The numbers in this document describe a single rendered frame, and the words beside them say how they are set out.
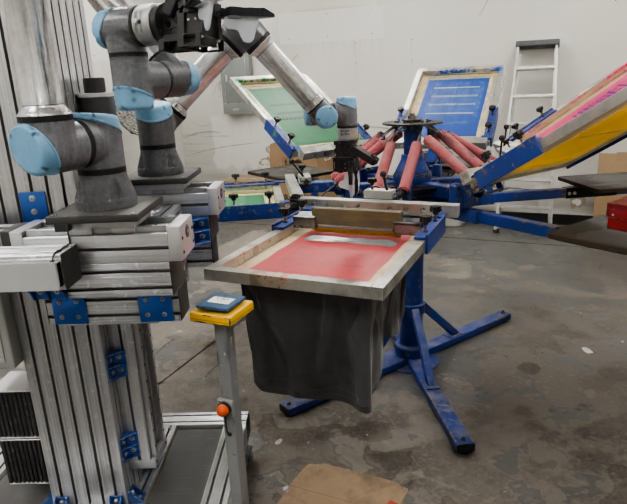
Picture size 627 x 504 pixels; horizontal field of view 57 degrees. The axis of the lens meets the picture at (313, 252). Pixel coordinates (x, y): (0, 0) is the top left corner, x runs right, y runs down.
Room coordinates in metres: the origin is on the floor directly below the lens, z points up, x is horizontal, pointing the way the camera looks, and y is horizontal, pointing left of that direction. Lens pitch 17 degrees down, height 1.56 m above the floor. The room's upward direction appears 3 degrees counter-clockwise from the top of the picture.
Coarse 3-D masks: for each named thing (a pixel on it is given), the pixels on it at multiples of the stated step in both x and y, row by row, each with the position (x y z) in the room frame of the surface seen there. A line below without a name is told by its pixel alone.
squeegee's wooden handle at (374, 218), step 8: (312, 208) 2.21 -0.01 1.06; (320, 208) 2.19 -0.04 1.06; (328, 208) 2.18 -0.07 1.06; (336, 208) 2.17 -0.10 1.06; (344, 208) 2.16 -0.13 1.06; (352, 208) 2.16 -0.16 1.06; (320, 216) 2.19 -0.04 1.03; (328, 216) 2.18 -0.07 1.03; (336, 216) 2.17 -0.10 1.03; (344, 216) 2.15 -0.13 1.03; (352, 216) 2.14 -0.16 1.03; (360, 216) 2.13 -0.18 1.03; (368, 216) 2.11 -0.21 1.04; (376, 216) 2.10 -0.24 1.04; (384, 216) 2.09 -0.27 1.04; (392, 216) 2.07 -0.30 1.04; (400, 216) 2.06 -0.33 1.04; (328, 224) 2.18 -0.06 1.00; (336, 224) 2.17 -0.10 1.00; (344, 224) 2.15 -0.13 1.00; (352, 224) 2.14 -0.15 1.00; (360, 224) 2.13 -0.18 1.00; (368, 224) 2.11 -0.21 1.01; (376, 224) 2.10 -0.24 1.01; (384, 224) 2.09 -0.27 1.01; (392, 224) 2.07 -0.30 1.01
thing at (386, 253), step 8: (392, 240) 2.06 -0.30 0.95; (400, 240) 2.05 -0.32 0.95; (344, 248) 1.98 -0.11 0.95; (352, 248) 1.98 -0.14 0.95; (360, 248) 1.98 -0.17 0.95; (368, 248) 1.97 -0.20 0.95; (376, 248) 1.97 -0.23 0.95; (384, 248) 1.96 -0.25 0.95; (392, 248) 1.96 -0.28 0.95; (376, 256) 1.87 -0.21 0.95; (384, 256) 1.87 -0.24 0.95; (392, 256) 1.87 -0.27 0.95; (368, 264) 1.79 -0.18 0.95; (376, 264) 1.79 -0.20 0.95; (384, 264) 1.79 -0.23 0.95; (312, 272) 1.74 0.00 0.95; (320, 272) 1.73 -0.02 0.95; (328, 272) 1.73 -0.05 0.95; (336, 272) 1.73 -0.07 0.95; (344, 272) 1.72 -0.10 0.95; (352, 272) 1.72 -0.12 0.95; (360, 272) 1.72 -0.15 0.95; (368, 272) 1.71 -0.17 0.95; (360, 280) 1.64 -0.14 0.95; (368, 280) 1.64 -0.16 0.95
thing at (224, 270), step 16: (256, 240) 2.02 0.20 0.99; (272, 240) 2.06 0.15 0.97; (416, 240) 1.93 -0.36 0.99; (240, 256) 1.85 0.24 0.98; (400, 256) 1.75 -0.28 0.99; (416, 256) 1.81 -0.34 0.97; (208, 272) 1.71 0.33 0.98; (224, 272) 1.69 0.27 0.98; (240, 272) 1.67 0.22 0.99; (256, 272) 1.66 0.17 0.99; (272, 272) 1.65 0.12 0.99; (384, 272) 1.61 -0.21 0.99; (400, 272) 1.64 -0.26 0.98; (288, 288) 1.60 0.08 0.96; (304, 288) 1.58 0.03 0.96; (320, 288) 1.56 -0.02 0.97; (336, 288) 1.54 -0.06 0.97; (352, 288) 1.52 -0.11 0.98; (368, 288) 1.50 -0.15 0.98; (384, 288) 1.49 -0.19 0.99
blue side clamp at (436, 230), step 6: (444, 216) 2.17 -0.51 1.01; (432, 222) 2.12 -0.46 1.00; (438, 222) 2.08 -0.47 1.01; (444, 222) 2.17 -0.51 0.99; (432, 228) 2.00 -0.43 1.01; (438, 228) 2.07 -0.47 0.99; (444, 228) 2.17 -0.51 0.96; (420, 234) 1.96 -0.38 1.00; (426, 234) 1.93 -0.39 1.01; (432, 234) 1.98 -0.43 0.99; (438, 234) 2.07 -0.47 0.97; (426, 240) 1.92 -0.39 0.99; (432, 240) 1.98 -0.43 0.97; (438, 240) 2.07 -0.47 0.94; (426, 246) 1.92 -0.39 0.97; (432, 246) 1.98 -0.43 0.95; (426, 252) 1.92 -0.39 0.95
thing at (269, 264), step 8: (312, 232) 2.22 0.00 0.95; (320, 232) 2.22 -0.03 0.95; (328, 232) 2.21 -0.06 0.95; (296, 240) 2.12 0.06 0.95; (304, 240) 2.11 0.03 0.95; (288, 248) 2.02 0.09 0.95; (296, 248) 2.01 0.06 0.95; (336, 248) 1.99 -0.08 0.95; (272, 256) 1.93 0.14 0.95; (280, 256) 1.92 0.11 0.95; (264, 264) 1.84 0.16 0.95; (272, 264) 1.84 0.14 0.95; (280, 264) 1.83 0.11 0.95; (288, 264) 1.83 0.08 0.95; (288, 272) 1.75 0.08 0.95; (296, 272) 1.75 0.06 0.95; (304, 272) 1.74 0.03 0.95
